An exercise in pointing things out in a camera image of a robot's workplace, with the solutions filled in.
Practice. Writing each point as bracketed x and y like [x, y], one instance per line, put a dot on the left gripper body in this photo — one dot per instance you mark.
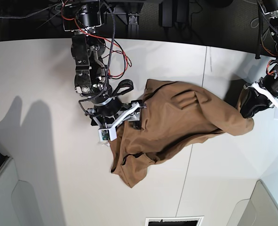
[267, 86]

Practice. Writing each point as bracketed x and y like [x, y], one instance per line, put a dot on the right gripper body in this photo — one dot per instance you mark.
[108, 111]

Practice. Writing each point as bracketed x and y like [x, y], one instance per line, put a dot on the brown t-shirt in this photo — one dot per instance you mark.
[176, 114]

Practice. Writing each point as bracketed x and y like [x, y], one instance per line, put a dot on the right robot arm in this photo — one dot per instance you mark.
[92, 56]

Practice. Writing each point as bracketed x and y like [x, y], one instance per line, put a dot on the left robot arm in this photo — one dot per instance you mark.
[268, 13]

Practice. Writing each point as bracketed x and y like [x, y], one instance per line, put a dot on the aluminium table leg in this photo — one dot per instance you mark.
[133, 26]

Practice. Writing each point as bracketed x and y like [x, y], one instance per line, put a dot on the black power adapter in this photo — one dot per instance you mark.
[166, 13]

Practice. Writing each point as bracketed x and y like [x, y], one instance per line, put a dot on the white framed floor vent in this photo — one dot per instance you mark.
[174, 221]

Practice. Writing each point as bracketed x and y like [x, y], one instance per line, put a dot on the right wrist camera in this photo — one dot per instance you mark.
[107, 134]

